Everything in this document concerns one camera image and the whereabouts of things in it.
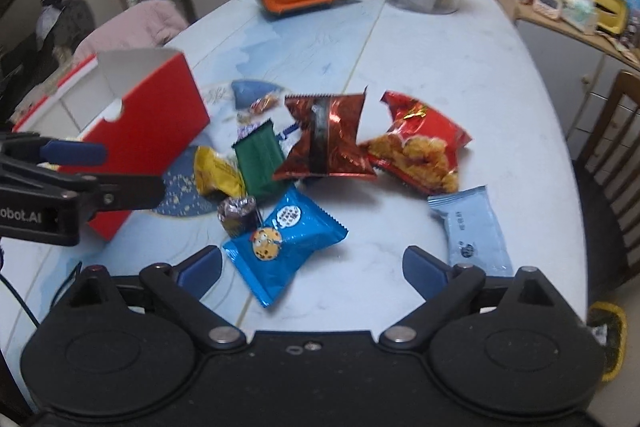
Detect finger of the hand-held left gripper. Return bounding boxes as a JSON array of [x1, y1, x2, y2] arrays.
[[0, 132, 109, 174], [0, 162, 167, 214]]

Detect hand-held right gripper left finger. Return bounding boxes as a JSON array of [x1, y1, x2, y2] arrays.
[[52, 246, 248, 350]]

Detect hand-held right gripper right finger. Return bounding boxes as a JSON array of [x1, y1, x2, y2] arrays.
[[377, 246, 576, 350]]

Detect light blue biscuit packet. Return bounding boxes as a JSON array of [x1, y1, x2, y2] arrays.
[[427, 185, 515, 278]]

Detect purple brown candy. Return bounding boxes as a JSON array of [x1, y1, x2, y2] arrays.
[[217, 196, 261, 237]]

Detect white cardboard box red edges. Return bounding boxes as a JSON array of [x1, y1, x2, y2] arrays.
[[12, 48, 211, 243]]

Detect yellow snack packet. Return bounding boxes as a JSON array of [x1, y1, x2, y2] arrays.
[[194, 146, 247, 198]]

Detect blue cookie packet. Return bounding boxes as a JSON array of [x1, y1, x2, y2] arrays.
[[222, 187, 349, 309]]

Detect green snack packet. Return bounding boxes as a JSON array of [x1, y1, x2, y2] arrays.
[[233, 119, 288, 200]]

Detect white blue snack packet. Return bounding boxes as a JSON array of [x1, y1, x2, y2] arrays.
[[236, 113, 302, 144]]

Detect red fried snack bag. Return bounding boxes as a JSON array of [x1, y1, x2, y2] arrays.
[[366, 90, 473, 195]]

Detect grey blue snack packet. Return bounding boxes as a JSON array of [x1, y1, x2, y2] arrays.
[[231, 79, 287, 110]]

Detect dark red foil packet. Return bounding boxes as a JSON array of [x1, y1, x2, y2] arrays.
[[272, 91, 378, 182]]

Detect clear candy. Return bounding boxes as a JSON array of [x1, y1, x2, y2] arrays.
[[248, 93, 283, 115]]

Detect dark backpack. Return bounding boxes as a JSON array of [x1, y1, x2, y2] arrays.
[[37, 0, 96, 48]]

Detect pink puffer jacket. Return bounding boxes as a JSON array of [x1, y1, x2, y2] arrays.
[[72, 1, 190, 65]]

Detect yellow basket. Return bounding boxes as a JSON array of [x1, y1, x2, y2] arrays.
[[587, 302, 628, 383]]

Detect white cabinet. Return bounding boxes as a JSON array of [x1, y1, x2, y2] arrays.
[[515, 19, 640, 138]]

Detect wooden slatted chair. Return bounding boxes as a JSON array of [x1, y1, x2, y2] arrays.
[[565, 69, 640, 253]]

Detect wooden side shelf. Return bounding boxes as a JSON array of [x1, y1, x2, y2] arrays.
[[492, 0, 640, 70]]

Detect white kitchen timer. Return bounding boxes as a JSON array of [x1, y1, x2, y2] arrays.
[[532, 0, 563, 22]]

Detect white wipes pack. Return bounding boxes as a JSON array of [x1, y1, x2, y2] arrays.
[[552, 0, 596, 28]]

